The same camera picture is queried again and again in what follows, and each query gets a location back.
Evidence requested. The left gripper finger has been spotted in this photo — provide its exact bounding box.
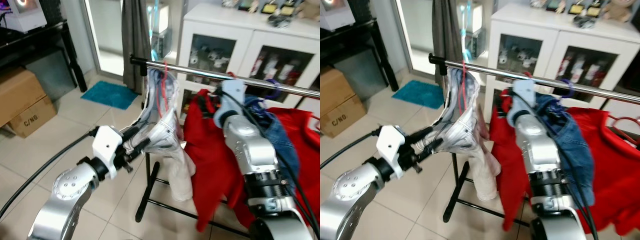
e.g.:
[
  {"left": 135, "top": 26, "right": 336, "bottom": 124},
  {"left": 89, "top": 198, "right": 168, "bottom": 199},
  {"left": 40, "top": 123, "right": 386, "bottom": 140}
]
[
  {"left": 407, "top": 126, "right": 435, "bottom": 143},
  {"left": 127, "top": 139, "right": 152, "bottom": 157},
  {"left": 122, "top": 126, "right": 146, "bottom": 143},
  {"left": 414, "top": 139, "right": 444, "bottom": 157}
]

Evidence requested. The white patterned garment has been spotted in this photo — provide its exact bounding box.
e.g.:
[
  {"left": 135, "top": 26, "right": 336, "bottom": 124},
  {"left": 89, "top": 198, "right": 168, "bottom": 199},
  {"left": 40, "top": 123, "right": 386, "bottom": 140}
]
[
  {"left": 122, "top": 67, "right": 197, "bottom": 202},
  {"left": 420, "top": 66, "right": 501, "bottom": 202}
]

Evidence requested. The purple plastic hanger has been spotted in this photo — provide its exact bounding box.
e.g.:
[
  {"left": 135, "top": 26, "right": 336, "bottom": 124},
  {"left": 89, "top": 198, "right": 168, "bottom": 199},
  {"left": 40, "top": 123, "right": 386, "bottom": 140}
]
[
  {"left": 559, "top": 78, "right": 576, "bottom": 98},
  {"left": 264, "top": 78, "right": 282, "bottom": 101}
]

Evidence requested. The teal floor mat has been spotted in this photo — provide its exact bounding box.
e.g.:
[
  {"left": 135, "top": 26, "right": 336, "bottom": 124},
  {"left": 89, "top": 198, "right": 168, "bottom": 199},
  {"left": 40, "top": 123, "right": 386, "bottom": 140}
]
[
  {"left": 391, "top": 80, "right": 446, "bottom": 110},
  {"left": 81, "top": 80, "right": 140, "bottom": 110}
]

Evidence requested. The red garment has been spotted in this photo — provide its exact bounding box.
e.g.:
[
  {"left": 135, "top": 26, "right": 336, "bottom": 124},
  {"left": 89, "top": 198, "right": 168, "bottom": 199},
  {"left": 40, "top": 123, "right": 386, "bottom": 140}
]
[
  {"left": 487, "top": 90, "right": 532, "bottom": 232},
  {"left": 182, "top": 89, "right": 256, "bottom": 233},
  {"left": 267, "top": 106, "right": 321, "bottom": 223},
  {"left": 570, "top": 106, "right": 640, "bottom": 236}
]

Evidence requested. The printed brown cardboard box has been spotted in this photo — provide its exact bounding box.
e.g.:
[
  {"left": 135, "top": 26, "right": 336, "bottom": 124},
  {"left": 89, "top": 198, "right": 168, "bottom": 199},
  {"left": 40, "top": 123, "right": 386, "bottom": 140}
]
[
  {"left": 320, "top": 94, "right": 366, "bottom": 139},
  {"left": 7, "top": 95, "right": 58, "bottom": 139}
]

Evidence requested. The white glass door cabinet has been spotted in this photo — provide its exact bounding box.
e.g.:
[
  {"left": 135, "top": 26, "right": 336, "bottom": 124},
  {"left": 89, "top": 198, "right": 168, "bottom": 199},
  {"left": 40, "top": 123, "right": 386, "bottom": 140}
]
[
  {"left": 176, "top": 2, "right": 321, "bottom": 118},
  {"left": 482, "top": 2, "right": 640, "bottom": 123}
]

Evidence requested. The blue denim garment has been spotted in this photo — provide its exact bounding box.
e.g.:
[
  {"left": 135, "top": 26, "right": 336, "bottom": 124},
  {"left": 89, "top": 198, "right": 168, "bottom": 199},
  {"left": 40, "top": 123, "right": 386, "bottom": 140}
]
[
  {"left": 535, "top": 94, "right": 597, "bottom": 207},
  {"left": 244, "top": 95, "right": 301, "bottom": 197}
]

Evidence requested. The grey flat panel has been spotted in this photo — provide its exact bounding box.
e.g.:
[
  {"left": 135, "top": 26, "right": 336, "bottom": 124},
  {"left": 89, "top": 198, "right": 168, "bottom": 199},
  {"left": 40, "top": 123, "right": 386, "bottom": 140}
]
[
  {"left": 334, "top": 49, "right": 387, "bottom": 101},
  {"left": 25, "top": 50, "right": 77, "bottom": 102}
]

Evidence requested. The dark grey curtain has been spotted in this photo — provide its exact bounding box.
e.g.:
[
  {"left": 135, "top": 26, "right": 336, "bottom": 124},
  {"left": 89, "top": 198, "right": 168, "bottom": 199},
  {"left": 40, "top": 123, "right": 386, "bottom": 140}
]
[
  {"left": 432, "top": 0, "right": 463, "bottom": 86},
  {"left": 121, "top": 0, "right": 153, "bottom": 95}
]

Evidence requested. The plain brown cardboard box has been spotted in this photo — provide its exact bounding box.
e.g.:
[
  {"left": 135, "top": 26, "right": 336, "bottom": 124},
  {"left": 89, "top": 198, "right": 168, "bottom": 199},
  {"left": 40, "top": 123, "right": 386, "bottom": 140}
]
[
  {"left": 0, "top": 67, "right": 48, "bottom": 128},
  {"left": 320, "top": 66, "right": 355, "bottom": 118}
]

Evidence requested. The dark round gadget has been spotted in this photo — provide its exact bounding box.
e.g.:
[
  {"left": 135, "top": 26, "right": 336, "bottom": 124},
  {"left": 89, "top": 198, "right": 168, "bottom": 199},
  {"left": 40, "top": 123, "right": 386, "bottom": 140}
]
[
  {"left": 572, "top": 14, "right": 596, "bottom": 28},
  {"left": 267, "top": 14, "right": 292, "bottom": 29}
]

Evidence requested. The black desk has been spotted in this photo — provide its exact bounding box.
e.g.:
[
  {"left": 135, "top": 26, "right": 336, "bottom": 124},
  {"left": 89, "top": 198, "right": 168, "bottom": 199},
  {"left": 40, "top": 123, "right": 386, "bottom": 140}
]
[
  {"left": 320, "top": 19, "right": 400, "bottom": 92},
  {"left": 0, "top": 20, "right": 89, "bottom": 93}
]

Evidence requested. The beige plush toy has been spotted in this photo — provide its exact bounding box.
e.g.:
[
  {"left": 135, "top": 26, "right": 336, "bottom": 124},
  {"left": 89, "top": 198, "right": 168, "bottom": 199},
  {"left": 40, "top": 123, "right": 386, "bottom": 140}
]
[
  {"left": 297, "top": 0, "right": 321, "bottom": 22},
  {"left": 601, "top": 0, "right": 633, "bottom": 23}
]

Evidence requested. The white computer case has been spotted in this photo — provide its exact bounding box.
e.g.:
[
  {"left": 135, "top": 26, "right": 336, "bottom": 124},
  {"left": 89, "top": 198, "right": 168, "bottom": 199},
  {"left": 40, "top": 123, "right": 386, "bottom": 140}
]
[
  {"left": 320, "top": 0, "right": 357, "bottom": 32},
  {"left": 0, "top": 0, "right": 48, "bottom": 33}
]

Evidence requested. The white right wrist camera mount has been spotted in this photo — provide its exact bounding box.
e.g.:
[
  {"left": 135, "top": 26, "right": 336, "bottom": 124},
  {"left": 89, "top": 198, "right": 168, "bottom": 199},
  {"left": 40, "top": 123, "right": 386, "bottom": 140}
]
[
  {"left": 220, "top": 80, "right": 247, "bottom": 110},
  {"left": 510, "top": 80, "right": 537, "bottom": 108}
]

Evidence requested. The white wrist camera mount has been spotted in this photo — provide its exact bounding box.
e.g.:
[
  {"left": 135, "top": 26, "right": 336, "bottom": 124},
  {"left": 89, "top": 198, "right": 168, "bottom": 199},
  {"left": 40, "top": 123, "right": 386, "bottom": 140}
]
[
  {"left": 220, "top": 80, "right": 247, "bottom": 110},
  {"left": 376, "top": 125, "right": 407, "bottom": 179},
  {"left": 510, "top": 80, "right": 537, "bottom": 108},
  {"left": 92, "top": 126, "right": 124, "bottom": 179}
]

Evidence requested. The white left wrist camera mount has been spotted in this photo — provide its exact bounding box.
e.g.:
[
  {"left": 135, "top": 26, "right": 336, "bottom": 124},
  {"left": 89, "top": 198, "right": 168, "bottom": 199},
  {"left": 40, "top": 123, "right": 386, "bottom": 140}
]
[
  {"left": 92, "top": 126, "right": 124, "bottom": 179},
  {"left": 376, "top": 125, "right": 407, "bottom": 179}
]

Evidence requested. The black clothes rack chrome rail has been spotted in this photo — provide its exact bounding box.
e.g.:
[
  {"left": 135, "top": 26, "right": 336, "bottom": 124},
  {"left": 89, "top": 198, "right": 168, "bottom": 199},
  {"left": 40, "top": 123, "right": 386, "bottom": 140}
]
[
  {"left": 129, "top": 54, "right": 321, "bottom": 239},
  {"left": 428, "top": 53, "right": 640, "bottom": 229}
]

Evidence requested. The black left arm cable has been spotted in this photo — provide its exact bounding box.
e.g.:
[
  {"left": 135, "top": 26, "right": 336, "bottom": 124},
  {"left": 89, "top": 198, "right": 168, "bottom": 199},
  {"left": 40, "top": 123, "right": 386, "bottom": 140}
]
[
  {"left": 320, "top": 129, "right": 381, "bottom": 169},
  {"left": 0, "top": 127, "right": 98, "bottom": 219}
]

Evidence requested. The light blue hanging cord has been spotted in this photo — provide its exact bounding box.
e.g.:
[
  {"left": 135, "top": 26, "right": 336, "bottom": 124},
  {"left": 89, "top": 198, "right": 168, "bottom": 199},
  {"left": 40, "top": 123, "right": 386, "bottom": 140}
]
[
  {"left": 149, "top": 0, "right": 162, "bottom": 60},
  {"left": 462, "top": 0, "right": 474, "bottom": 57}
]

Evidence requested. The white sliding door frame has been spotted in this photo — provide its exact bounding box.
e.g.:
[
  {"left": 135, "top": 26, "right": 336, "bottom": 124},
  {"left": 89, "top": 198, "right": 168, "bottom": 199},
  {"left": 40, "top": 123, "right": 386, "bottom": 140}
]
[
  {"left": 395, "top": 0, "right": 436, "bottom": 76},
  {"left": 82, "top": 0, "right": 126, "bottom": 77}
]

